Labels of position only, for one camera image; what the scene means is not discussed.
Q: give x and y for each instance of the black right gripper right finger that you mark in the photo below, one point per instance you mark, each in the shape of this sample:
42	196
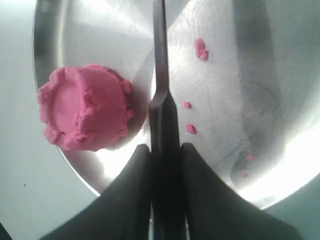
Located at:
215	212

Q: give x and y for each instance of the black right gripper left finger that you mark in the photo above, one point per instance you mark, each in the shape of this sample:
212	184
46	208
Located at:
121	212

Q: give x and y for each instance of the pink dough lump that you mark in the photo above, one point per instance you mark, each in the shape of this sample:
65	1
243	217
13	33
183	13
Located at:
85	107

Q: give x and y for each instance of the round steel plate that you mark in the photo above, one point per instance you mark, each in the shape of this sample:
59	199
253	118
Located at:
244	74

